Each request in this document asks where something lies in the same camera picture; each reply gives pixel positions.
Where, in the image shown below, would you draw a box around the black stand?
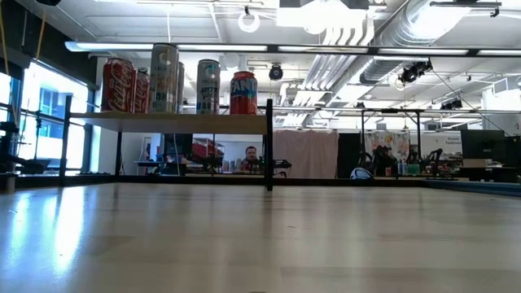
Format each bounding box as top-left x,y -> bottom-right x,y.
0,121 -> 46,176

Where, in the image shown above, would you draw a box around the grey post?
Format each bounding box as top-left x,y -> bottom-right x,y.
3,173 -> 17,195

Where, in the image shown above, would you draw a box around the white ring lamp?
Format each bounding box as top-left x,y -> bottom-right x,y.
238,11 -> 261,34

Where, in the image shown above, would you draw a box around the person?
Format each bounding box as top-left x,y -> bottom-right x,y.
239,145 -> 261,173

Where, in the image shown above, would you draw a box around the white curtain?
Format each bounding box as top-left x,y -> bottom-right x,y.
271,129 -> 339,179

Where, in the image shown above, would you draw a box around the black spotlight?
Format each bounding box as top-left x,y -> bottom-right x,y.
397,59 -> 433,85
439,98 -> 464,111

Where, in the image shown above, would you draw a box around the red Coca-Cola can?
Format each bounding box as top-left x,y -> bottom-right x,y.
134,68 -> 151,115
100,57 -> 138,114

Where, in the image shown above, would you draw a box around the black metal rig frame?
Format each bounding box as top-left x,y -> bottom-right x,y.
0,173 -> 521,199

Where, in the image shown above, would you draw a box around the long white light bar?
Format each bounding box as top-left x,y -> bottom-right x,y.
63,40 -> 521,57

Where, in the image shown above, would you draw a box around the silver ventilation duct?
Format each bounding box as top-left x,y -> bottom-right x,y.
357,0 -> 473,85

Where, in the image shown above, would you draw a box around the colourful art poster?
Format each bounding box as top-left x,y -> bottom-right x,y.
364,129 -> 411,164

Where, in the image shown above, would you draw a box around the Celsius Tropical Vibe can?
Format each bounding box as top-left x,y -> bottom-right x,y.
149,42 -> 180,115

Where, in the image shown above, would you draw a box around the black metal rack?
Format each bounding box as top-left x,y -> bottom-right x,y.
360,107 -> 424,177

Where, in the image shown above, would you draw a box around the red Fanta can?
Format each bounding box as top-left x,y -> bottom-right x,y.
230,71 -> 259,116

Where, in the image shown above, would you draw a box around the black dome camera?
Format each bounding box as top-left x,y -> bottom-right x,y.
268,63 -> 285,81

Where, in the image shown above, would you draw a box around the bright window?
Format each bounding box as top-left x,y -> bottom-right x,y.
0,60 -> 90,172

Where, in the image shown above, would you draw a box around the black cabinet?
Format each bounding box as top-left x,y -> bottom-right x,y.
164,133 -> 193,162

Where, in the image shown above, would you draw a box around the black monitor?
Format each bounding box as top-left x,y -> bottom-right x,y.
460,129 -> 506,160

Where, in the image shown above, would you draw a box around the white wall sign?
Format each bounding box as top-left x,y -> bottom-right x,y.
421,132 -> 463,158

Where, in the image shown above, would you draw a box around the white and blue ball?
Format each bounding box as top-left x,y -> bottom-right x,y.
349,166 -> 374,181

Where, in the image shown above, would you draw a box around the yellow cable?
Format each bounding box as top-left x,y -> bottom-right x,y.
37,7 -> 47,60

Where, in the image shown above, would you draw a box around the wooden shelf black metal legs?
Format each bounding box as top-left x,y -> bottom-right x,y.
59,97 -> 274,192

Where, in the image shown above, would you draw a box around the Celsius Arctic Vibe can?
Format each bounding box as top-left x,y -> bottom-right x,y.
196,59 -> 221,116

